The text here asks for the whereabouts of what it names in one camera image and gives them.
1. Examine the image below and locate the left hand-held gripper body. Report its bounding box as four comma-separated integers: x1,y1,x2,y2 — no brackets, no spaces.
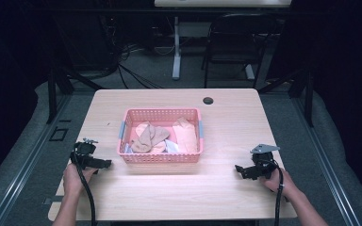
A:
70,137,99,170

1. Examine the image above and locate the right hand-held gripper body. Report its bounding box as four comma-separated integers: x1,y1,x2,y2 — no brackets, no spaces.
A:
249,143,281,181

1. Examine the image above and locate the person's left hand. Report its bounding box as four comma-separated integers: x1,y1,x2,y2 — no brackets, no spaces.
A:
62,162,99,198

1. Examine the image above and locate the person's right hand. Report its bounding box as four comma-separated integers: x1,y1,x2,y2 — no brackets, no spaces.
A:
258,167,298,198

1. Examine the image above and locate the black tape square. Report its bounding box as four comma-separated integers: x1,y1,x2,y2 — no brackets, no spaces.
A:
48,126,70,142

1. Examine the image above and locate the pink sock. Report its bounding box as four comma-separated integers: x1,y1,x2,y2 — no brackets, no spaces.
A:
134,121,152,137

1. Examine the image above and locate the tan sock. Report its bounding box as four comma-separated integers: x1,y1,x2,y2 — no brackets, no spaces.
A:
130,123,171,154

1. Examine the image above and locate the pink plastic basket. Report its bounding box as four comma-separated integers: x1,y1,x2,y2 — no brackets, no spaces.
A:
116,107,205,165

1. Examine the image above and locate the black metal stand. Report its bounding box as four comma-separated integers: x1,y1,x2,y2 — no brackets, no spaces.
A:
44,12,106,124
257,62,316,128

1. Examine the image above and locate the peach sock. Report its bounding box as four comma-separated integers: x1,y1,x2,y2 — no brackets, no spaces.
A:
172,116,199,154

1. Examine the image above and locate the white light blue cloth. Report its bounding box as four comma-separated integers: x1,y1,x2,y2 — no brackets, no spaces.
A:
164,138,180,154

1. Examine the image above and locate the black chair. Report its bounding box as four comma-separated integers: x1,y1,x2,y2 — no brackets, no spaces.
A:
200,12,279,89

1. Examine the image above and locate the white desk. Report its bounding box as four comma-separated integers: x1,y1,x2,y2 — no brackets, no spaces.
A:
154,0,293,81

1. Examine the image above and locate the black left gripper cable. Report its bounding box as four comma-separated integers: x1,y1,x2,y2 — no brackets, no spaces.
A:
71,152,98,226

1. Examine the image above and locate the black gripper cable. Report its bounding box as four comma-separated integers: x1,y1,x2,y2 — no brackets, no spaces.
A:
262,159,285,226
71,152,98,226

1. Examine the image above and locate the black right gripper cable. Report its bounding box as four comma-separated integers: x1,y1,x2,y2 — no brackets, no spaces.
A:
262,159,285,226

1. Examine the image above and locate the metal floor rail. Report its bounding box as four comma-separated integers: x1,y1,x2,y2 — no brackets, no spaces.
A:
291,93,362,226
0,93,74,226

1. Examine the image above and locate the bundle of floor cables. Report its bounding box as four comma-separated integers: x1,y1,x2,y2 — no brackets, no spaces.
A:
99,15,177,90

